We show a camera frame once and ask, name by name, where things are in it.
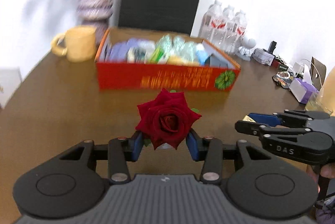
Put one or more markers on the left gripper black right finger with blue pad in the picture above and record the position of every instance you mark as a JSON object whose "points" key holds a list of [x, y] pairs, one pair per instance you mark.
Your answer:
{"points": [[255, 181]]}

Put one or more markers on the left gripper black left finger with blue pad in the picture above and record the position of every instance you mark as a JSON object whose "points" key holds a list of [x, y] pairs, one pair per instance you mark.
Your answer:
{"points": [[74, 181]]}

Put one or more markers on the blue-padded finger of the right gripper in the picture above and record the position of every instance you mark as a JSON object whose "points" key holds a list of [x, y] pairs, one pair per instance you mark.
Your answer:
{"points": [[271, 120]]}

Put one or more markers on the blue toothpaste tube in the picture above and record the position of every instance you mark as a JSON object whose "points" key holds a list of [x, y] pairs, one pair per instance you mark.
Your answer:
{"points": [[201, 53]]}

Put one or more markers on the red artificial rose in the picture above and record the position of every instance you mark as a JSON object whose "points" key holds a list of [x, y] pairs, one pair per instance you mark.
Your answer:
{"points": [[166, 119]]}

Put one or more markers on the iridescent plastic bag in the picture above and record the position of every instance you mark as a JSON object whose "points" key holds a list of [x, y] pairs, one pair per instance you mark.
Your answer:
{"points": [[177, 46]]}

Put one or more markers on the green tissue pack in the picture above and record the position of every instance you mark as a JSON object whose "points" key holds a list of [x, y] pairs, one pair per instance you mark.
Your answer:
{"points": [[158, 57]]}

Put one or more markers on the purple drawstring pouch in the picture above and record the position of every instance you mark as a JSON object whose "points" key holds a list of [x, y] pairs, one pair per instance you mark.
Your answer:
{"points": [[119, 51]]}

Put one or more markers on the starry night cloth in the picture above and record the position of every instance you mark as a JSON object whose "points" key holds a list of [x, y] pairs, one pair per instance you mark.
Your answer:
{"points": [[136, 55]]}

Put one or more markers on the black cube box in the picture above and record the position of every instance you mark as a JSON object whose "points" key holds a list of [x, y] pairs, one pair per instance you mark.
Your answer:
{"points": [[218, 62]]}

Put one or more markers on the yellow white plush toy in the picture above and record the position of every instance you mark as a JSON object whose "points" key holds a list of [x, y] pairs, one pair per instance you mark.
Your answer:
{"points": [[177, 60]]}

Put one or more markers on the person's right hand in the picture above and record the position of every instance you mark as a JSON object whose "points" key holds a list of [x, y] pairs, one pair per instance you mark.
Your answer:
{"points": [[327, 171]]}

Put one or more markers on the glass of yellow liquid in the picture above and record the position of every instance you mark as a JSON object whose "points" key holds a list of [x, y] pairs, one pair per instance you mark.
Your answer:
{"points": [[315, 105]]}

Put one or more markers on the purple white small box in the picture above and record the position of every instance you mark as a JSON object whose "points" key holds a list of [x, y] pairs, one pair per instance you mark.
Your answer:
{"points": [[301, 90]]}

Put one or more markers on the snack packets pile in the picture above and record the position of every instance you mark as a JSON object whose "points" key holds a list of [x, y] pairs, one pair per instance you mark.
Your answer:
{"points": [[283, 79]]}

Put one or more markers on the grey small device box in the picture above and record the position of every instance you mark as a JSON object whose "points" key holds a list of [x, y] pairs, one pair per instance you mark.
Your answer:
{"points": [[263, 57]]}

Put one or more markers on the small white robot figurine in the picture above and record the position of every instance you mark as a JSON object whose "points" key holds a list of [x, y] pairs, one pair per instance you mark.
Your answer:
{"points": [[246, 48]]}

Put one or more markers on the water bottle pack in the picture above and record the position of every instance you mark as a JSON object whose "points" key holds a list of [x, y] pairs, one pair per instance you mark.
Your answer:
{"points": [[223, 27]]}

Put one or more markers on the white booklet on floor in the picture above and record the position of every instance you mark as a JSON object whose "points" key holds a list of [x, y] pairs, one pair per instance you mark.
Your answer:
{"points": [[10, 80]]}

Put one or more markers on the red cardboard tray box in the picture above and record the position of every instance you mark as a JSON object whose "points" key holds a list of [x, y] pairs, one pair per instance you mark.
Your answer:
{"points": [[124, 75]]}

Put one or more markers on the yellow ceramic mug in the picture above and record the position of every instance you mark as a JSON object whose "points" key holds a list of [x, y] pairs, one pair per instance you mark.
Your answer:
{"points": [[77, 44]]}

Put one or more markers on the purple textured vase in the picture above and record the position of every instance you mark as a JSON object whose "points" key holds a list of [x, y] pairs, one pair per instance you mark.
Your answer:
{"points": [[95, 13]]}

